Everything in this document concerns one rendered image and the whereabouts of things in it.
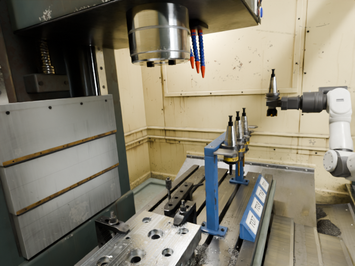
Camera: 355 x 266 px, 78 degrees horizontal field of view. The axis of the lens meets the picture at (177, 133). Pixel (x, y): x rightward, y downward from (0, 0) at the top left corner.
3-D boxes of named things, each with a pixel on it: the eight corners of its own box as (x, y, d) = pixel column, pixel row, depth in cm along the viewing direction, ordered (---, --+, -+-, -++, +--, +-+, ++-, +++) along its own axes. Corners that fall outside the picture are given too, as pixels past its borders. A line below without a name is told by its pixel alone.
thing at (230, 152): (239, 152, 73) (239, 149, 73) (235, 157, 69) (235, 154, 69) (218, 150, 77) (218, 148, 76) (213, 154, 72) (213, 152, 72)
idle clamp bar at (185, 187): (193, 194, 109) (193, 182, 108) (172, 226, 86) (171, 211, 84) (184, 193, 111) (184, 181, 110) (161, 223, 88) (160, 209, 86)
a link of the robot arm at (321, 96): (311, 117, 95) (344, 118, 89) (314, 106, 86) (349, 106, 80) (312, 95, 98) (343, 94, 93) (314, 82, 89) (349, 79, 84)
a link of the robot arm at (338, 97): (325, 99, 92) (327, 129, 88) (328, 87, 85) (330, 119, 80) (344, 97, 89) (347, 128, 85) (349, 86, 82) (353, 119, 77)
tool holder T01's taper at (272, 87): (267, 92, 100) (267, 77, 99) (277, 92, 98) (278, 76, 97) (267, 93, 96) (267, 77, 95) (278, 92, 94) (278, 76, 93)
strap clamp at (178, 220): (197, 227, 84) (195, 191, 81) (181, 250, 73) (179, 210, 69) (189, 225, 86) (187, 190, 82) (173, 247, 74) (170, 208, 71)
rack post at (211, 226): (227, 229, 82) (227, 153, 75) (223, 238, 77) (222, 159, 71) (203, 222, 87) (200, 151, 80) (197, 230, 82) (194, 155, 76)
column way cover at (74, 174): (125, 196, 112) (112, 94, 100) (26, 264, 71) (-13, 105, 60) (118, 194, 114) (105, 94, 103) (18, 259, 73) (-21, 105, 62)
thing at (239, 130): (233, 135, 89) (232, 119, 88) (244, 135, 88) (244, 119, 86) (231, 138, 85) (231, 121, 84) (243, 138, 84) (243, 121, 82)
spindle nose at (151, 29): (149, 67, 69) (145, 26, 66) (198, 62, 63) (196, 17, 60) (118, 63, 54) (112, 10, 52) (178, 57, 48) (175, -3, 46)
